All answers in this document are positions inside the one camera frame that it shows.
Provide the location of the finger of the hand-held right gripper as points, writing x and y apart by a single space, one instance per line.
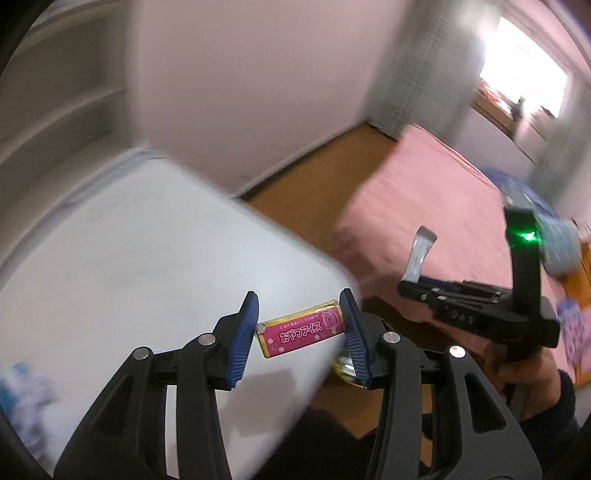
420 293

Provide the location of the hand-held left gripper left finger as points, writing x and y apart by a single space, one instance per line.
242 344

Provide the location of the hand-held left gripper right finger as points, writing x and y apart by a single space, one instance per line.
353 344

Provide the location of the silver foil wrapper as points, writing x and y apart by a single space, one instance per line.
421 251

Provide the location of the pink snack wrapper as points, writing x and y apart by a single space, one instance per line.
300 330

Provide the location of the person's right forearm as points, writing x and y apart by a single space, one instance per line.
556 410

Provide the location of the person's right hand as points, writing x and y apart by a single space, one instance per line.
519 371

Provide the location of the purple patterned cloth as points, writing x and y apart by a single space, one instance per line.
571 334

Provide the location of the blue patterned cloth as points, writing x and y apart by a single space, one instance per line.
558 240

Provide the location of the white blue plastic pack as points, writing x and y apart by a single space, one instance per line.
25 399

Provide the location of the grey checked curtain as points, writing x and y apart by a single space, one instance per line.
425 69

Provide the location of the bright window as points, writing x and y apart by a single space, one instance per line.
526 60

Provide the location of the white shelf unit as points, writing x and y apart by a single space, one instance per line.
51 106

